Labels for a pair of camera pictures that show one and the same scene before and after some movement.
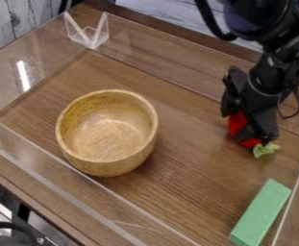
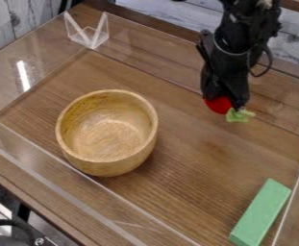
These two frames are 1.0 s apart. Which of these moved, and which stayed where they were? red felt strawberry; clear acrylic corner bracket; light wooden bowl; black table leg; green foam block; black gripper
Moved: red felt strawberry; black gripper
Stayed: clear acrylic corner bracket; green foam block; black table leg; light wooden bowl
